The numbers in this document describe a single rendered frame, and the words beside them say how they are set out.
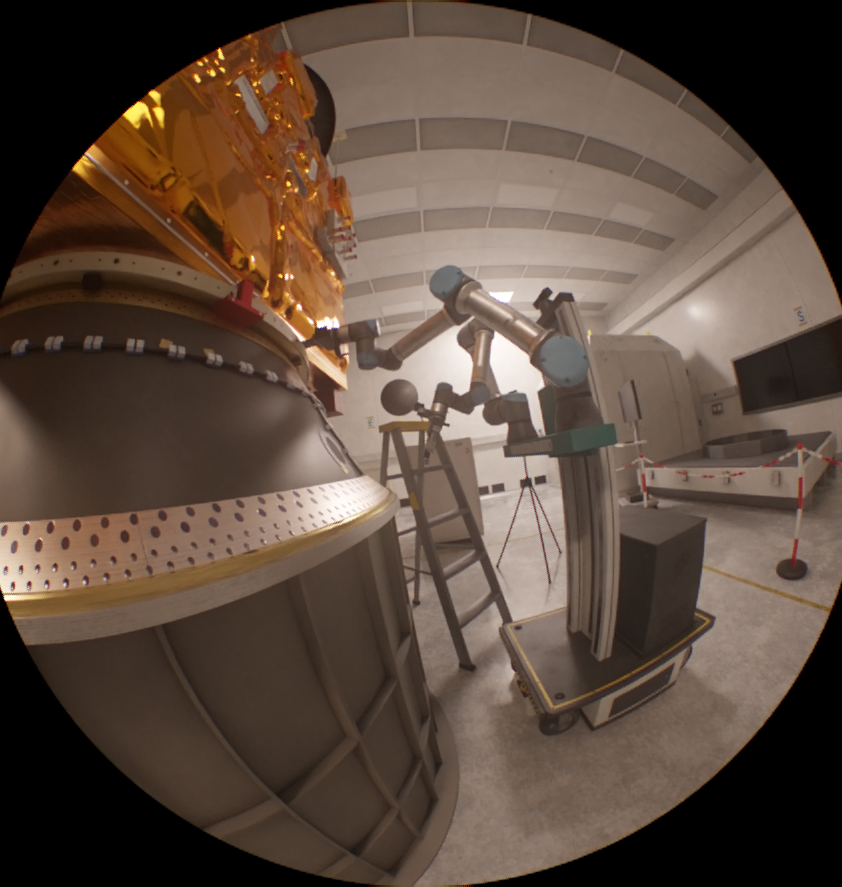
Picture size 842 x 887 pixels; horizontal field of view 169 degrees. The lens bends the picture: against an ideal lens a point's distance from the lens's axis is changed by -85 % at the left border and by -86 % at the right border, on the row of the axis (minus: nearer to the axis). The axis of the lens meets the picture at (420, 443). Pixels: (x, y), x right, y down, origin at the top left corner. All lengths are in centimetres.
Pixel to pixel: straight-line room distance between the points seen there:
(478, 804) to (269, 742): 97
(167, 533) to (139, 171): 68
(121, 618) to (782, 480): 413
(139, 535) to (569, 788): 139
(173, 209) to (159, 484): 61
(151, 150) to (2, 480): 62
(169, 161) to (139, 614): 77
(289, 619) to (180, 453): 26
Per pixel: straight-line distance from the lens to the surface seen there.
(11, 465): 46
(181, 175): 80
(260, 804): 57
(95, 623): 31
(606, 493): 104
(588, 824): 132
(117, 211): 71
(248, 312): 75
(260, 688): 43
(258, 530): 37
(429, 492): 395
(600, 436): 82
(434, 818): 130
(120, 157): 76
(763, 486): 406
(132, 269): 69
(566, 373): 70
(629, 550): 124
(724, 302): 792
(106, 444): 42
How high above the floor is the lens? 125
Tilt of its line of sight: 4 degrees up
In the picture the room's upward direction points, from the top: 9 degrees counter-clockwise
